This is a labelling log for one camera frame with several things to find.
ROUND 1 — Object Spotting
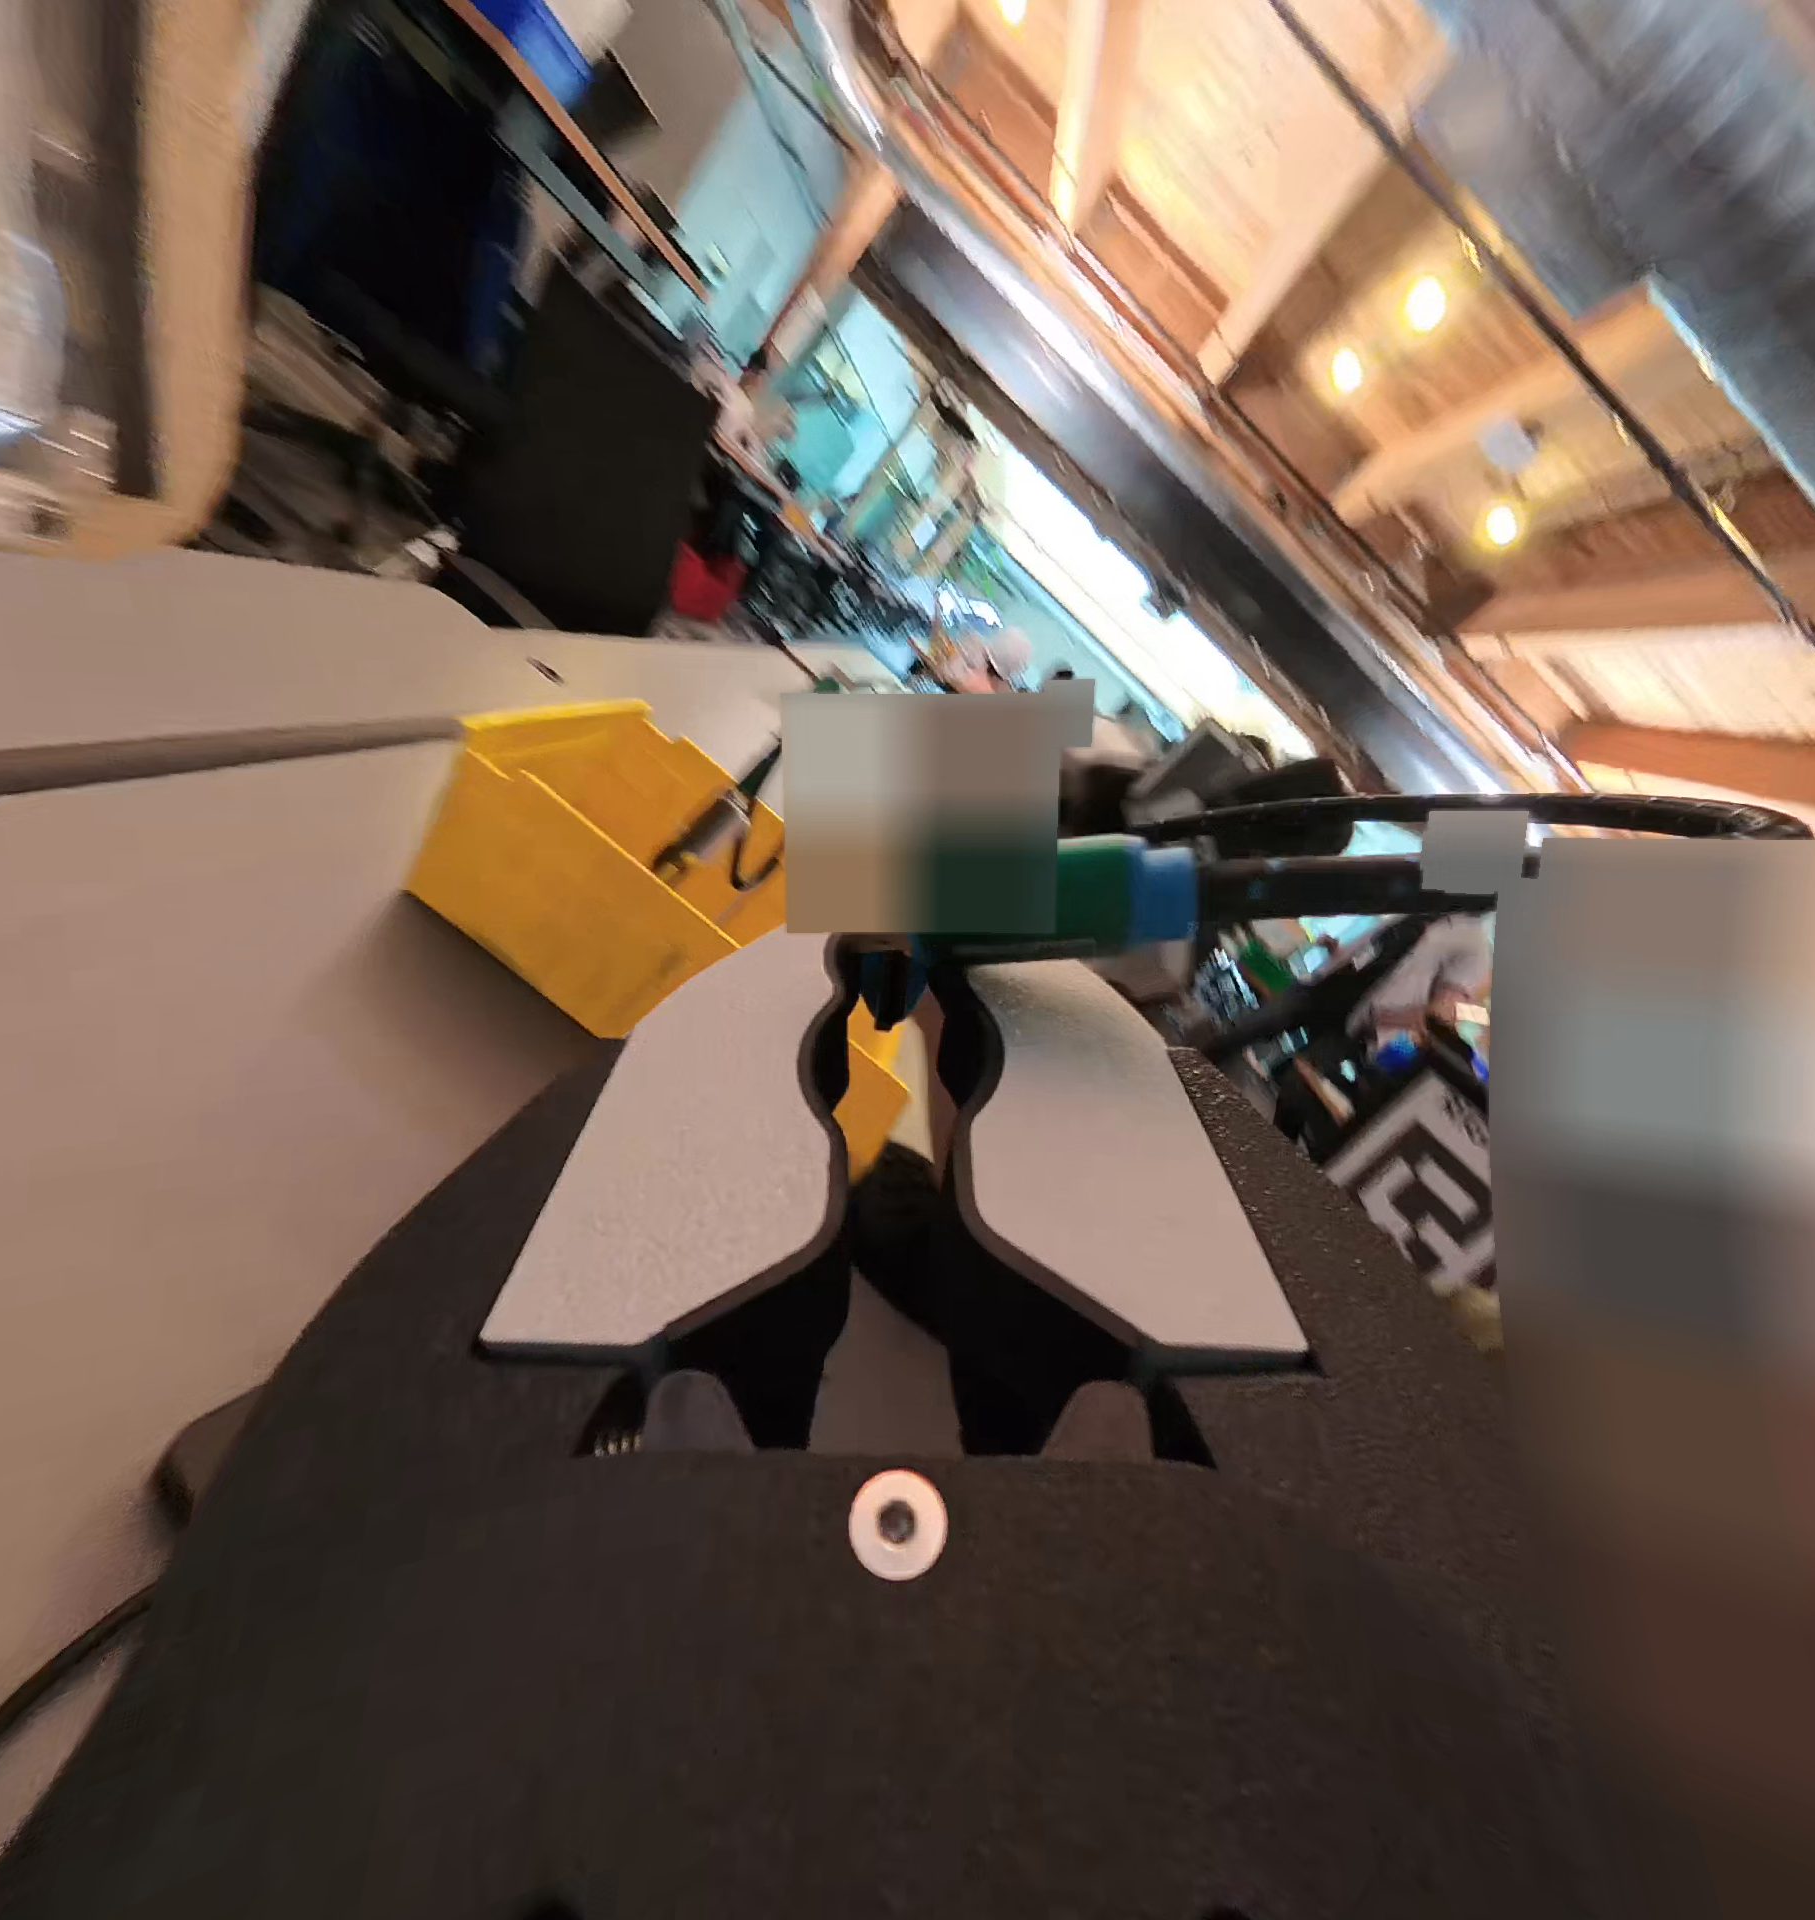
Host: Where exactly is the thin black cable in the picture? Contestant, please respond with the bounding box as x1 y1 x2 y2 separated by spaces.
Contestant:
0 1581 158 1801

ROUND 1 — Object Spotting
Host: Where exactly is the beige rounded frame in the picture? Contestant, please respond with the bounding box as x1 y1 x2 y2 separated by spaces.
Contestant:
0 0 277 552

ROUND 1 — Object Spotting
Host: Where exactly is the black hdmi cable green plug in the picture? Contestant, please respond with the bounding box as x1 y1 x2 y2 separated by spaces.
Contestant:
855 792 1815 1037

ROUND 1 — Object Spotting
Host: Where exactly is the yellow plastic bin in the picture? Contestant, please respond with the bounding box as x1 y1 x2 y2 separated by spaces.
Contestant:
403 699 912 1178

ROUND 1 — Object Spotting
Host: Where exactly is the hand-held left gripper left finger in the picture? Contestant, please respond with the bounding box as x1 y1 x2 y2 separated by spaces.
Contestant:
479 931 852 1362

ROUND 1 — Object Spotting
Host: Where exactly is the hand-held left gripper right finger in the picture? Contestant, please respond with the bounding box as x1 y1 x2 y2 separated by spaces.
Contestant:
935 959 1315 1374

